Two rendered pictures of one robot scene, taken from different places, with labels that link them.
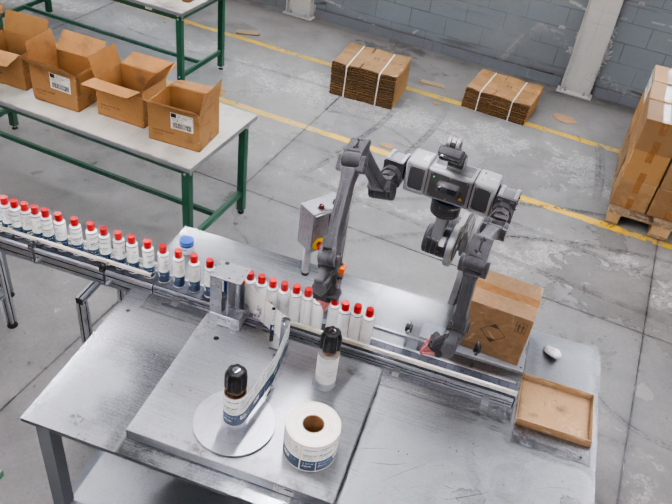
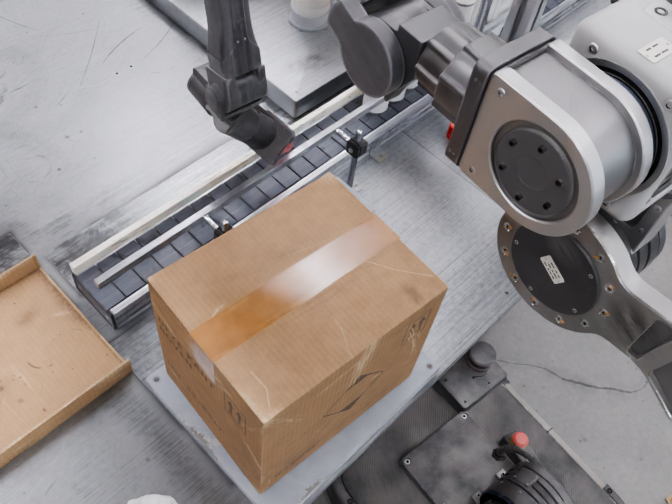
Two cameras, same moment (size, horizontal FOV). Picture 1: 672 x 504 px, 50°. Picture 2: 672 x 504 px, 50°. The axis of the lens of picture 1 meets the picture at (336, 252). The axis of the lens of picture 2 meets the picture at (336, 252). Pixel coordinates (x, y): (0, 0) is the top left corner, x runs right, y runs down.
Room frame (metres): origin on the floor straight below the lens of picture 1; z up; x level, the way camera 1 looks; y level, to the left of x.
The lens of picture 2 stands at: (2.61, -1.17, 1.88)
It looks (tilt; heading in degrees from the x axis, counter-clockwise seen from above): 55 degrees down; 114
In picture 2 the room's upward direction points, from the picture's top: 10 degrees clockwise
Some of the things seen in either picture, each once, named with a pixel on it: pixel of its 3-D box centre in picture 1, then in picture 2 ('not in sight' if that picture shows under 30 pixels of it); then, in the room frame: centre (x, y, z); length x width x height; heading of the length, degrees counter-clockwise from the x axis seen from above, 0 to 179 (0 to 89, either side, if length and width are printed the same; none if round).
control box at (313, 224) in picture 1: (322, 222); not in sight; (2.34, 0.07, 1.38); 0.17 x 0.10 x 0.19; 132
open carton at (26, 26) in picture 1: (9, 52); not in sight; (4.24, 2.27, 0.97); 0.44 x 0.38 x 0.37; 166
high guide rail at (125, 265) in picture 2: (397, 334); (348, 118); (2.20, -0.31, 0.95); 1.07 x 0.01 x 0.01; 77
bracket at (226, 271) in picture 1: (230, 272); not in sight; (2.23, 0.42, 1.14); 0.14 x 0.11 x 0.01; 77
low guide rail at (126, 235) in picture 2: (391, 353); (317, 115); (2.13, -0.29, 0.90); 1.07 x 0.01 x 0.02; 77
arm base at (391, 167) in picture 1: (389, 176); not in sight; (2.65, -0.18, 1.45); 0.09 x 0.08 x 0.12; 71
